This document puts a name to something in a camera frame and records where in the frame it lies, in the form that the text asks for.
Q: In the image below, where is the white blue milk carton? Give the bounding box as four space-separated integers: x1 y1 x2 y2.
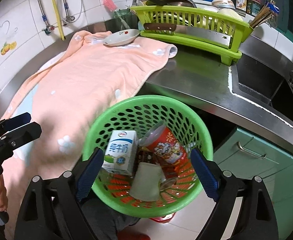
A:
102 130 138 176

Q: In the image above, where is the green plastic trash basket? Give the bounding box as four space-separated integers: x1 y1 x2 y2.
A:
82 95 213 218

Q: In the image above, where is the person's left hand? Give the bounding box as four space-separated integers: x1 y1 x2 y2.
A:
0 174 8 212

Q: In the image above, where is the red printed snack canister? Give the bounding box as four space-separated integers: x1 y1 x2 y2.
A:
139 121 188 179

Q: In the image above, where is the pink bath towel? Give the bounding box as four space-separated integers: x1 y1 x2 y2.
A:
3 30 178 239

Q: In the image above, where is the red plastic stool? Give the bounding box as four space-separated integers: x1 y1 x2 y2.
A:
150 212 176 224

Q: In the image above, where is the black foil wrapper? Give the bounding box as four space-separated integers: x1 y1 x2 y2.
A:
135 150 155 167

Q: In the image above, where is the steel sink basin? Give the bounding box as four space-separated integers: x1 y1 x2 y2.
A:
231 55 293 124

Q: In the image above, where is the white shallow dish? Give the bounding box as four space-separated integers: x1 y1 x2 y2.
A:
103 29 140 47

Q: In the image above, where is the green dish rack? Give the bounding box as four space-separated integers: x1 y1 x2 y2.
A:
131 5 253 66

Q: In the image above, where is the pink dish brush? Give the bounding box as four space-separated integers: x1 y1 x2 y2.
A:
102 0 130 29

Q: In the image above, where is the chopsticks bundle in holder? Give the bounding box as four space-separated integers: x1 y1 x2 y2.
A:
250 4 273 29

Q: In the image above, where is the cleaver knife wooden handle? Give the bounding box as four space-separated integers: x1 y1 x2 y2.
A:
143 23 231 48

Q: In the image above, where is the yellow gas hose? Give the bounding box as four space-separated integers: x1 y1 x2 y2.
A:
51 0 66 41

